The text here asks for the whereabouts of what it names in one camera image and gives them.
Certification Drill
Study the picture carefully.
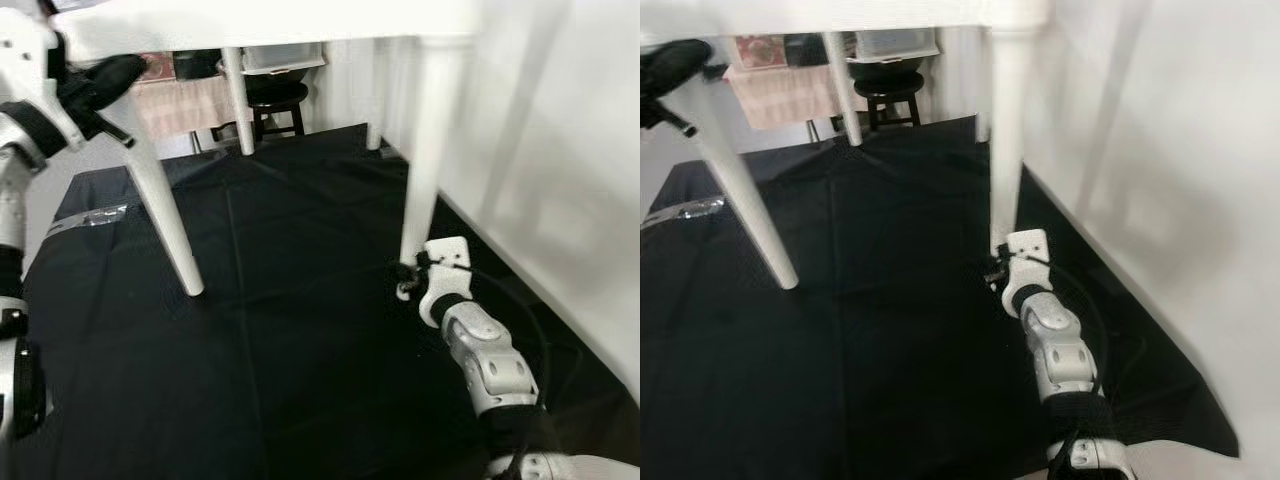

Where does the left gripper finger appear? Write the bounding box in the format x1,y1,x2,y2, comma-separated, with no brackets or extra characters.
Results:
640,38,716,101
80,53,149,106

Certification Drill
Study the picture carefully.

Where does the clear plastic bag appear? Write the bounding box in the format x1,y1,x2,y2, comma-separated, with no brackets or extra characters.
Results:
45,203,131,236
640,197,726,229

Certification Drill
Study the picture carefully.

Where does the black tablecloth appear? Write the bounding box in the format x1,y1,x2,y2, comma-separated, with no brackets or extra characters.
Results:
640,115,1241,480
0,122,640,480

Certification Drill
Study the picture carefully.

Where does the black wooden stool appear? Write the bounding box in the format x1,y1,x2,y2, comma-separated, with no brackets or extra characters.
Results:
248,85,309,141
865,85,926,133

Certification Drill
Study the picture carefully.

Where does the clear plastic container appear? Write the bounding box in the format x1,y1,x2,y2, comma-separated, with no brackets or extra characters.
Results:
243,42,326,73
853,28,941,63

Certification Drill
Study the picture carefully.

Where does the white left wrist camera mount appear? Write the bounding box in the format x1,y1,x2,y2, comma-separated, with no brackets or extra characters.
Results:
0,15,89,151

